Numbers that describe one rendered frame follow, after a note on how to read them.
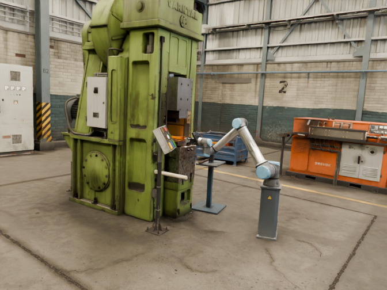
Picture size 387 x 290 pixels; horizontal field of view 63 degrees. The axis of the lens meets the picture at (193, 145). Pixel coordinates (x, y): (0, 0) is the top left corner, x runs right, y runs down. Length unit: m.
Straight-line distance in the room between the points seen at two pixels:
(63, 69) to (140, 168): 6.18
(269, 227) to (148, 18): 2.71
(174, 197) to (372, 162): 4.02
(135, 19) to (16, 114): 5.11
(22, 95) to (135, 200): 5.12
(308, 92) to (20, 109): 8.45
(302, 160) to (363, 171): 1.16
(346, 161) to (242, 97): 6.30
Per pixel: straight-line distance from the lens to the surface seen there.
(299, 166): 7.06
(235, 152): 7.59
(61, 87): 9.70
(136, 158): 4.02
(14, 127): 8.48
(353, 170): 6.79
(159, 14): 3.81
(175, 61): 4.06
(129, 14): 4.08
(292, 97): 11.38
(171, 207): 4.11
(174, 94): 3.87
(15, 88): 8.46
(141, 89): 3.92
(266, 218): 3.70
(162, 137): 3.31
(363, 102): 10.81
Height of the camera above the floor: 1.49
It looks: 8 degrees down
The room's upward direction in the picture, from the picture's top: 3 degrees clockwise
